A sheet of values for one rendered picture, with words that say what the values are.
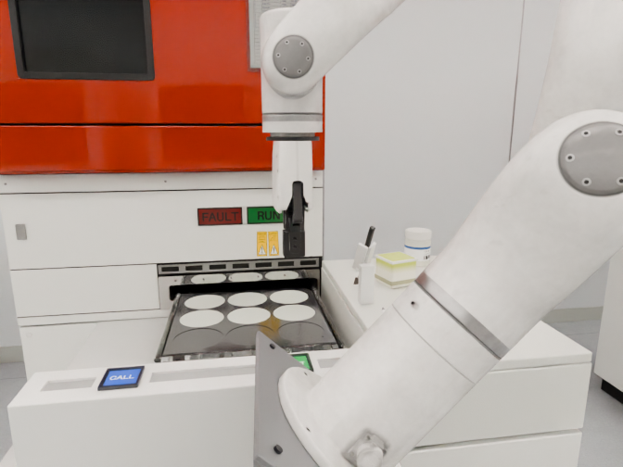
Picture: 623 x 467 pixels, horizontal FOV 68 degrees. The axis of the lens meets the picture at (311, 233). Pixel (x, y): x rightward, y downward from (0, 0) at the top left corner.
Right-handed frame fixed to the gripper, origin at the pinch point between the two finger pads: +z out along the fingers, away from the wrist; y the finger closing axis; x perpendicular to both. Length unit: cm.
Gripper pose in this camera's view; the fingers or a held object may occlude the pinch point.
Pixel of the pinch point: (293, 243)
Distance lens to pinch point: 68.8
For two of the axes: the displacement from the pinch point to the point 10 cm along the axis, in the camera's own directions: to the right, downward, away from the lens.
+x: 9.9, -0.4, 1.6
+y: 1.6, 2.2, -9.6
